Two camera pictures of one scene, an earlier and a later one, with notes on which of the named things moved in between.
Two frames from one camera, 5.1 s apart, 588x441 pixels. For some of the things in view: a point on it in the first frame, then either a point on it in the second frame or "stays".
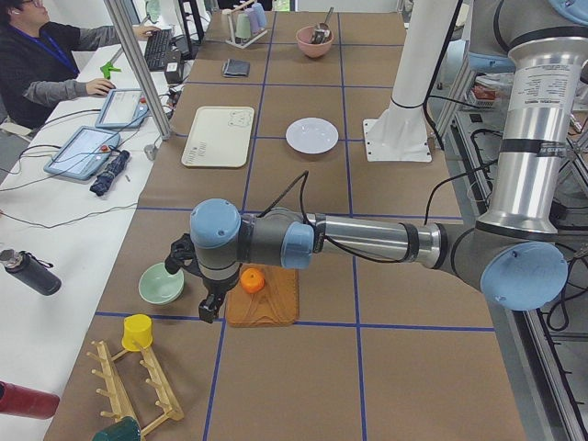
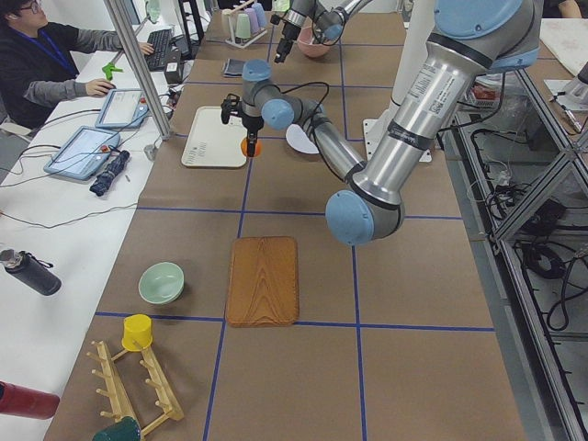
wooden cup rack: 121,406 stays
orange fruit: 252,280 → 244,147
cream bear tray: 220,137 stays
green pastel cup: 243,28 stays
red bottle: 28,402 stays
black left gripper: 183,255 → 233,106
